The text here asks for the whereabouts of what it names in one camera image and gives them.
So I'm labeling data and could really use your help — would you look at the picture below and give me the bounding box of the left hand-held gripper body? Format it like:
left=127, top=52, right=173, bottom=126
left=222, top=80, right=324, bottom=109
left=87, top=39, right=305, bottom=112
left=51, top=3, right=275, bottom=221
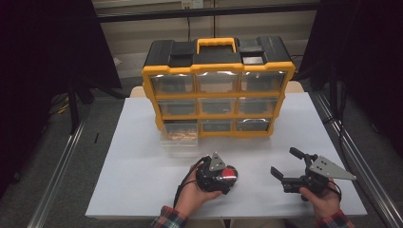
left=195, top=151, right=232, bottom=195

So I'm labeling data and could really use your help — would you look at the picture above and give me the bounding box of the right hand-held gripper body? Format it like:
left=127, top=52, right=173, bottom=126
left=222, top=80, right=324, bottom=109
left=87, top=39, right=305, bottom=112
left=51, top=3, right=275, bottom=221
left=280, top=153, right=357, bottom=202

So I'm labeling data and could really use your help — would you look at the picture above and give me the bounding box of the clear drawer with copper parts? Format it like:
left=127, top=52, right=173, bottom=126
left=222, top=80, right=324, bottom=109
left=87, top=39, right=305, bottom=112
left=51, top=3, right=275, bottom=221
left=160, top=121, right=201, bottom=157

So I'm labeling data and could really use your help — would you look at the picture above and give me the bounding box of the yellow black drawer cabinet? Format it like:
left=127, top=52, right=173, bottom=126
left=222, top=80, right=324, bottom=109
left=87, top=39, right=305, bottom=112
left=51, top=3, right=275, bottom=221
left=141, top=35, right=297, bottom=140

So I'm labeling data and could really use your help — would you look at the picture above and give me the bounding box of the person's left hand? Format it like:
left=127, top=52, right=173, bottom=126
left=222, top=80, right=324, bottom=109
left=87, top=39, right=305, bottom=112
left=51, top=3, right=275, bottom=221
left=175, top=163, right=223, bottom=219

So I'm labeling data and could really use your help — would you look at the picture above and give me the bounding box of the person's right hand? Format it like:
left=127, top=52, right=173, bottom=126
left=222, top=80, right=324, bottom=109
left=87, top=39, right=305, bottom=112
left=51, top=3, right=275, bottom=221
left=298, top=179, right=343, bottom=220

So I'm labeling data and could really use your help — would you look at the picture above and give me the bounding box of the pile of copper small parts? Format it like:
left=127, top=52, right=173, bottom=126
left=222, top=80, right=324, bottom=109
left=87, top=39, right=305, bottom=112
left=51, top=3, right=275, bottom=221
left=166, top=130, right=199, bottom=142

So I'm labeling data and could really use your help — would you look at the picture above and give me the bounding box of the set of clear plastic drawers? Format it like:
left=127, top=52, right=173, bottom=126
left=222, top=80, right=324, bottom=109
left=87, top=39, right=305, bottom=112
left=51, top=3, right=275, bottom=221
left=149, top=70, right=287, bottom=133

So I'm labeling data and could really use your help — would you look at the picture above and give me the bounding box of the black curtain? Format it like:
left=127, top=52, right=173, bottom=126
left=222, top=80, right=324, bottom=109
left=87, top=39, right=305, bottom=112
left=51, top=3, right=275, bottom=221
left=297, top=0, right=403, bottom=158
left=0, top=0, right=123, bottom=199

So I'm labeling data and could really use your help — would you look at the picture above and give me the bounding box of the black metal stand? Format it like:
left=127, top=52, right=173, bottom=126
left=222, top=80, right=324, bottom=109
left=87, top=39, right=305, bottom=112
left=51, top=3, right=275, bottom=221
left=66, top=79, right=81, bottom=135

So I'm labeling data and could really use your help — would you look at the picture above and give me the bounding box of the black horizontal bar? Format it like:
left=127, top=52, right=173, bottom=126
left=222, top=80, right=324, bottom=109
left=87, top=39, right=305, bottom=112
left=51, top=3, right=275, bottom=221
left=95, top=2, right=319, bottom=23

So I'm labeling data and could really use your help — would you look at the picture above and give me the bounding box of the right hand-held gripper cable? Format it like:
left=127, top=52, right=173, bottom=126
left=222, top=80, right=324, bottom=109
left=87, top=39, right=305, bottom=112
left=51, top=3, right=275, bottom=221
left=326, top=182, right=343, bottom=202

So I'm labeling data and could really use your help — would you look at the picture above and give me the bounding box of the hand-held gripper cable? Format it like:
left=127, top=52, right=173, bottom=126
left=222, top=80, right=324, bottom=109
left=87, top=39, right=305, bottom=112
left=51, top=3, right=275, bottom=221
left=172, top=156, right=212, bottom=209
left=326, top=182, right=343, bottom=202

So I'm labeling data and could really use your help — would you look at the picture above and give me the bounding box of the left hand-held gripper cable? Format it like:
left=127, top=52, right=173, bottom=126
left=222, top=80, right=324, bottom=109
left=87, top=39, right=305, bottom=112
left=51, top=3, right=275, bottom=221
left=172, top=156, right=212, bottom=209

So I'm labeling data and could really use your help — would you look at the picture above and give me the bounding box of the metal floor rail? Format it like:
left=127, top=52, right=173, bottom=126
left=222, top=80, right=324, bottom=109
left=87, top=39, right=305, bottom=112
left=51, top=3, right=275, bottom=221
left=312, top=90, right=403, bottom=228
left=27, top=120, right=87, bottom=228

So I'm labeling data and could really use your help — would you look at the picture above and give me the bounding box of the black floor cable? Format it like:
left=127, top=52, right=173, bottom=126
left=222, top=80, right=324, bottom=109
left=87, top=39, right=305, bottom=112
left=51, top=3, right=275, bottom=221
left=322, top=91, right=351, bottom=160

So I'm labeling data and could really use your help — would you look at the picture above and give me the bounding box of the black wall cable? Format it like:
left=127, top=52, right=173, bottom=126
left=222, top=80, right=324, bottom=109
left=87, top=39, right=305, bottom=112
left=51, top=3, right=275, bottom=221
left=212, top=0, right=217, bottom=39
left=185, top=16, right=192, bottom=43

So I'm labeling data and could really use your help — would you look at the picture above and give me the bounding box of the yellow floor cable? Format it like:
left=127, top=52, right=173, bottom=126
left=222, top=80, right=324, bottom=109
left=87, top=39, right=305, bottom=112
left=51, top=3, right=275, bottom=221
left=48, top=94, right=71, bottom=116

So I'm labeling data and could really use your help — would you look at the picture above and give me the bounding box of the white wall socket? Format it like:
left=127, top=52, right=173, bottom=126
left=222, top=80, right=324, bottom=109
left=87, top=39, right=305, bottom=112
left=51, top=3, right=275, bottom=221
left=181, top=0, right=204, bottom=10

